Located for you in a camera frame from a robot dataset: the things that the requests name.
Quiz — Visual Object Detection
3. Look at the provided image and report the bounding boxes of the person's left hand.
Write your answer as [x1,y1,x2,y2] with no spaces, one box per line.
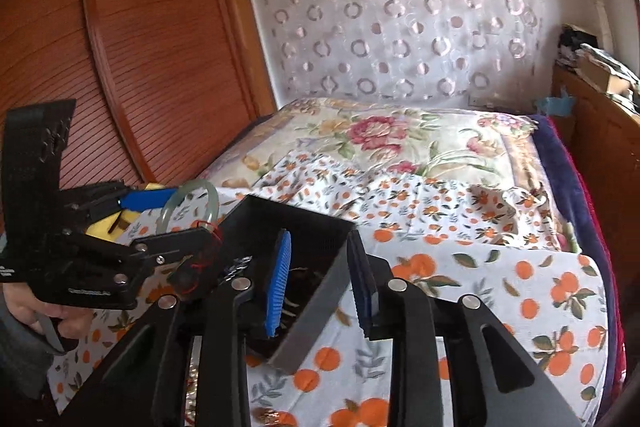
[0,282,96,355]

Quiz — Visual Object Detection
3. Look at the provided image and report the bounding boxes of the cardboard box with papers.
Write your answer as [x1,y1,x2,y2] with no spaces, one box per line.
[575,43,640,112]

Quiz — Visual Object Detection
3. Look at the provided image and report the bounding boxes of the person's left forearm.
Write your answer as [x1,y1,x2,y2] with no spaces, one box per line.
[0,307,58,403]

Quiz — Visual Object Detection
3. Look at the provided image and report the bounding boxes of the wooden bedside cabinet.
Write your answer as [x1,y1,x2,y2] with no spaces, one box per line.
[550,64,640,270]

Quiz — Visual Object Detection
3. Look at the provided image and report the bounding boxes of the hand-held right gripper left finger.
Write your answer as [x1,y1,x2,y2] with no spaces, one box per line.
[65,231,293,427]

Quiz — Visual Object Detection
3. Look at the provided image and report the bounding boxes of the black pendant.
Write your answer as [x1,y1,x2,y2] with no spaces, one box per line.
[167,219,226,304]

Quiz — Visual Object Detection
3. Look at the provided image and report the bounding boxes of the gold bead chain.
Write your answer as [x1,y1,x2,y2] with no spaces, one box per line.
[184,357,290,427]

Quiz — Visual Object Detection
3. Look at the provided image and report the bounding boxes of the dark bead jewelry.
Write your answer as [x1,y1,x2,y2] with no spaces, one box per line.
[281,263,327,323]

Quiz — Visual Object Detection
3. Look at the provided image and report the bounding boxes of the green jade bangle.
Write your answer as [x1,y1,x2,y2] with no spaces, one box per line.
[159,181,221,236]

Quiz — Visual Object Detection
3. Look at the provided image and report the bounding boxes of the orange fruit print sheet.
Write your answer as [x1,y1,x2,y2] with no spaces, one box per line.
[47,152,610,427]

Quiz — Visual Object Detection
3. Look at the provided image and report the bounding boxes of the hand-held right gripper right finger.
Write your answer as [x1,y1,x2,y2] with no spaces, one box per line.
[347,229,586,427]

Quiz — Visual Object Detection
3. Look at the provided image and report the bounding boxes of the yellow plastic object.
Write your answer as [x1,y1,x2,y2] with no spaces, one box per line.
[85,182,166,239]

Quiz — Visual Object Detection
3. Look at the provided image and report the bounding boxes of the black cloth item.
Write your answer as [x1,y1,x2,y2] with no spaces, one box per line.
[557,24,593,68]

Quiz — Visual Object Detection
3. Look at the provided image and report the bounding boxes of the wooden louvered wardrobe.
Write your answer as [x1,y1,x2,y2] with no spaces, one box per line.
[0,0,277,204]

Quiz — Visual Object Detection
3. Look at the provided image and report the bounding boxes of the floral quilt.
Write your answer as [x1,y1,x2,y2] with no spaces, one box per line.
[207,97,583,254]

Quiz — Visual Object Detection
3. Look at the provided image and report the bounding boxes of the purple blanket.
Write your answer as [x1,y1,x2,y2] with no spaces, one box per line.
[530,113,632,410]

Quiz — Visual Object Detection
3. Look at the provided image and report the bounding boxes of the black jewelry box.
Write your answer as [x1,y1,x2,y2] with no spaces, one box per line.
[215,194,358,375]

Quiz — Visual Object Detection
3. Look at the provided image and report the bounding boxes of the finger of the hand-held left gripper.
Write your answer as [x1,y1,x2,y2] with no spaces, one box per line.
[85,187,177,228]
[129,227,223,280]

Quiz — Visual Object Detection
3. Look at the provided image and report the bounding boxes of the teal plastic bag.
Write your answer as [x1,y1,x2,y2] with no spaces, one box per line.
[537,86,576,118]

